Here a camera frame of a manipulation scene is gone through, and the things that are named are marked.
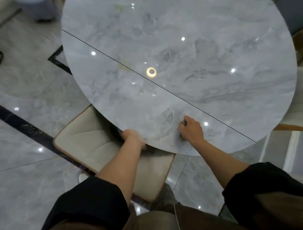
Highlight person's right hand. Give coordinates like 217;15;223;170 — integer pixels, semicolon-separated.
178;115;205;145

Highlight person's left hand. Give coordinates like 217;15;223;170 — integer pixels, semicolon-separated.
121;129;146;150

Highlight grey cleaning cloth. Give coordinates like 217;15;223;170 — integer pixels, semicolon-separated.
179;120;188;139

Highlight cream orange chair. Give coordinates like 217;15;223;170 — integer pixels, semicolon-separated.
273;67;303;132
53;104;176;203

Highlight person's left forearm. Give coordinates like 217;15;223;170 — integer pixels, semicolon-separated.
96;140;145;205

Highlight person's right forearm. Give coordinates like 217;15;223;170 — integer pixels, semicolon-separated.
193;138;250;189

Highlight person's white shoe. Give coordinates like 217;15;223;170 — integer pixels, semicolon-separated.
77;170;90;183

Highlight person's grey trousers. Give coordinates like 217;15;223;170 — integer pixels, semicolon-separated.
151;184;180;214

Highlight person's black shirt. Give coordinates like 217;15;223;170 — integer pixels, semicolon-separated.
41;162;303;230

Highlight grey marble dining table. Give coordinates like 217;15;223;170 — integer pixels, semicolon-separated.
61;0;298;157

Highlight person's cream top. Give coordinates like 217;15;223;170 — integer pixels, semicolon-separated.
136;211;180;230

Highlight person's brown vest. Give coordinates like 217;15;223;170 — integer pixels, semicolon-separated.
48;192;303;230

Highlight grey cube ottoman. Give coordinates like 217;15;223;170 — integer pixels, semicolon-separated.
15;0;58;22

